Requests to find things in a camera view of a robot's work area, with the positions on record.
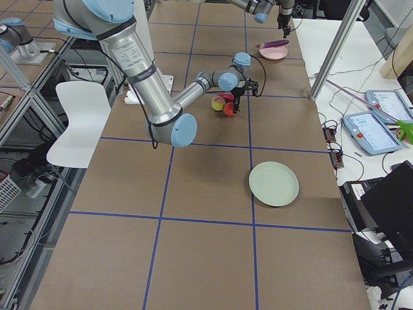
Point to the teach pendant tablet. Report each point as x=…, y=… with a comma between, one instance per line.
x=371, y=134
x=390, y=106

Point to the green handled reacher grabber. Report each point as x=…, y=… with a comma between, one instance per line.
x=405, y=128

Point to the black laptop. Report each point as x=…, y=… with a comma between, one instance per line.
x=384, y=203

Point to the peach fruit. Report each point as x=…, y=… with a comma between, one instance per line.
x=218, y=103

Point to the purple eggplant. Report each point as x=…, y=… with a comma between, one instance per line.
x=271, y=44

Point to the pink plate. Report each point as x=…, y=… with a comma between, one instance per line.
x=274, y=53

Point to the white chair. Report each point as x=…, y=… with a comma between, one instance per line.
x=87, y=109

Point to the near teach pendant tablet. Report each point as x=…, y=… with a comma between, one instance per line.
x=371, y=134

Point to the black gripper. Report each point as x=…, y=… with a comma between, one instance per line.
x=238, y=92
x=285, y=13

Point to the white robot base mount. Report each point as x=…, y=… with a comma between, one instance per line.
x=153, y=85

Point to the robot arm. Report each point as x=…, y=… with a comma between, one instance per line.
x=113, y=25
x=261, y=10

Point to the red chili pepper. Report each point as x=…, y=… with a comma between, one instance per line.
x=227, y=96

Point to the far teach pendant tablet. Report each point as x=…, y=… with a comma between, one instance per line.
x=390, y=106

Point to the white wire basket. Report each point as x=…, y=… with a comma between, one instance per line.
x=9, y=190

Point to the aluminium frame post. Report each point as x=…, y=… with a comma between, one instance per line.
x=348, y=12

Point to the green plate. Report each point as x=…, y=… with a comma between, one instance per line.
x=273, y=184

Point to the red yellow pomegranate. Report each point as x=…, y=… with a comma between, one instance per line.
x=228, y=109

